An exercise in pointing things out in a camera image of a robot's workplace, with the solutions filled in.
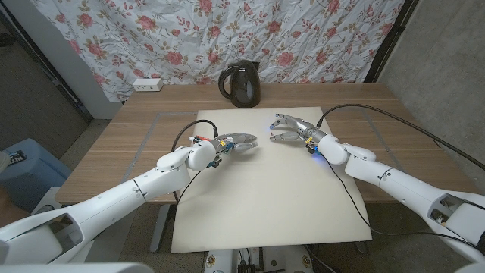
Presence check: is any cream paper mat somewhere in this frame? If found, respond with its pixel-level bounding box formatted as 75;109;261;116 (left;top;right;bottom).
170;106;373;254

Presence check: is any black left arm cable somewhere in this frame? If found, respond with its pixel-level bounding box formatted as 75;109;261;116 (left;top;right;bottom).
171;119;220;206

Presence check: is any blue plastic bin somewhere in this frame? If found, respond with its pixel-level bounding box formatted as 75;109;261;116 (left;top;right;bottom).
0;138;73;213

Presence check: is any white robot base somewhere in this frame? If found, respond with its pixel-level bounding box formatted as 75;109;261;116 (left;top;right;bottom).
204;245;315;273

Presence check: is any grey metal table leg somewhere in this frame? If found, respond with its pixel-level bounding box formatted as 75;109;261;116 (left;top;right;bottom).
149;203;171;253

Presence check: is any floral backdrop cloth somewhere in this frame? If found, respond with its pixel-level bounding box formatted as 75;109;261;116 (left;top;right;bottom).
32;0;406;103

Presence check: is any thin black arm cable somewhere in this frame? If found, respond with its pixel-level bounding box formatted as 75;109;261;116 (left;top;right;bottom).
321;165;480;252

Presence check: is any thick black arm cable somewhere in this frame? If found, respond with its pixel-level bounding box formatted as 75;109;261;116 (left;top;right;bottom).
316;103;485;171

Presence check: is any black backdrop stand pole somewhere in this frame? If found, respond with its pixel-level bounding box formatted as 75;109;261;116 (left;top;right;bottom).
0;9;94;124
365;0;420;83

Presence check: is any brown wooden furniture piece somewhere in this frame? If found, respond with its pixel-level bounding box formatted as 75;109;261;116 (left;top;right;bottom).
0;184;43;229

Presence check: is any white power strip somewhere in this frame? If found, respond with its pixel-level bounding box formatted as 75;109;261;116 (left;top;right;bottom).
132;77;164;93

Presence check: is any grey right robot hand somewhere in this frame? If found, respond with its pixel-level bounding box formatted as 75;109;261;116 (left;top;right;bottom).
268;112;327;145

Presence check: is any black electric kettle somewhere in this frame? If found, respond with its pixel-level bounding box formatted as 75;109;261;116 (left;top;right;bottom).
217;59;262;109

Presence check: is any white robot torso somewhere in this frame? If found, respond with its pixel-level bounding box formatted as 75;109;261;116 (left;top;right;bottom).
0;261;155;273

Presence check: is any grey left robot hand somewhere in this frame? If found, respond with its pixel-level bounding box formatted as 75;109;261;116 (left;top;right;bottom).
214;132;260;155

